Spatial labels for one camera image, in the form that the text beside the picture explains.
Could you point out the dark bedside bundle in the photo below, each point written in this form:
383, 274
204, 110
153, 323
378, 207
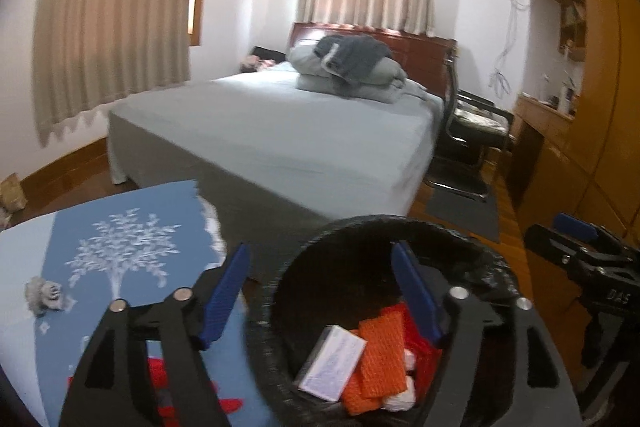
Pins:
262, 57

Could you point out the blue tree print tablecloth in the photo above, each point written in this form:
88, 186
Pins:
100, 237

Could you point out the white cloth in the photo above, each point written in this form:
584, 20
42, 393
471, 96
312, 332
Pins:
400, 399

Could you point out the orange cloth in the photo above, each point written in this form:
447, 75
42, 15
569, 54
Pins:
382, 352

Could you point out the dark wooden headboard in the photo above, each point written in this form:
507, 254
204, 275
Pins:
425, 57

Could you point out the brown paper bag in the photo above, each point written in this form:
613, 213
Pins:
11, 194

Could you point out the folded grey bedding pile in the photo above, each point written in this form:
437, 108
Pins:
310, 72

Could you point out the bin with black liner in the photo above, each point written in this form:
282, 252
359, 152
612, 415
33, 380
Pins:
310, 272

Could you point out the grey floor mat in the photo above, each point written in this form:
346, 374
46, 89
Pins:
462, 212

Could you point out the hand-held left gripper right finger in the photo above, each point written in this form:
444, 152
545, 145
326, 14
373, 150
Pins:
412, 287

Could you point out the black metal chair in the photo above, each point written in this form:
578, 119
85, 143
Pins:
460, 147

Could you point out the dark grey garment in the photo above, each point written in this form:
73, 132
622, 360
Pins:
355, 52

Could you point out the white printed paper box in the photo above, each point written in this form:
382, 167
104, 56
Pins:
330, 362

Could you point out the wooden wardrobe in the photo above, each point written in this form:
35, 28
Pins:
590, 132

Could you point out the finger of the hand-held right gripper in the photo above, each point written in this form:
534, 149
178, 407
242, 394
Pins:
550, 244
575, 227

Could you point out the red cloth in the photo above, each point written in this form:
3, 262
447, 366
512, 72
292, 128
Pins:
160, 372
425, 357

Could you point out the grey bed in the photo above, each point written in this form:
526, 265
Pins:
275, 137

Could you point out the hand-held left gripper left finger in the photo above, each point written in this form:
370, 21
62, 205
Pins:
227, 292

